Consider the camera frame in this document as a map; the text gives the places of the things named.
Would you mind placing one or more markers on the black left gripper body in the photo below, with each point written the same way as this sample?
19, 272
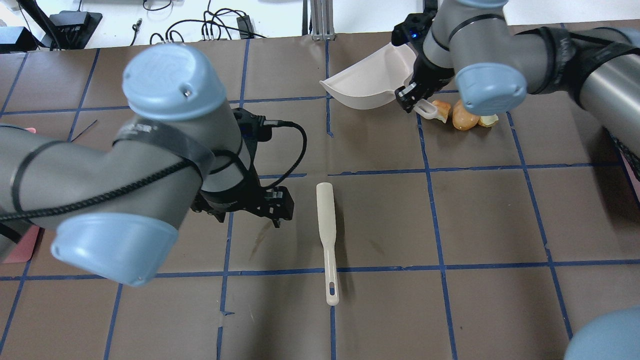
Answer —
243, 198

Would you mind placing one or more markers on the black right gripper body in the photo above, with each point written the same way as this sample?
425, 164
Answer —
426, 73

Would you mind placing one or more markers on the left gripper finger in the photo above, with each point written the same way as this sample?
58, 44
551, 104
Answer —
277, 222

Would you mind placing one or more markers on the white plastic dustpan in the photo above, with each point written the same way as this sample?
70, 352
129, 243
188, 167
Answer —
383, 77

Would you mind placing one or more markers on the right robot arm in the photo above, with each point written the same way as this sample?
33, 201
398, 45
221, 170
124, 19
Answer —
468, 42

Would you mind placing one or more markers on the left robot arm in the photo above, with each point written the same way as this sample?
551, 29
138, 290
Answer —
117, 214

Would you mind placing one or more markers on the pink plastic bin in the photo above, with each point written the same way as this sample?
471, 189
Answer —
20, 245

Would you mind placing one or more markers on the white hand brush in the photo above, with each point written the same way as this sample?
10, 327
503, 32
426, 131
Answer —
328, 233

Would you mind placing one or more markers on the orange crusty bread piece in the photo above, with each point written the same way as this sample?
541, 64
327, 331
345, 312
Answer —
443, 109

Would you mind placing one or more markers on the round brown bread roll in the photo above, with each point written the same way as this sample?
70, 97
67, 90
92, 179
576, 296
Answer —
463, 120

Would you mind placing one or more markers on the pale green bread piece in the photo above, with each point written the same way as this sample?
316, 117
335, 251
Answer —
488, 121

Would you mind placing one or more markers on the aluminium frame post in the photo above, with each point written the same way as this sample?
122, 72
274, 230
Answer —
322, 20

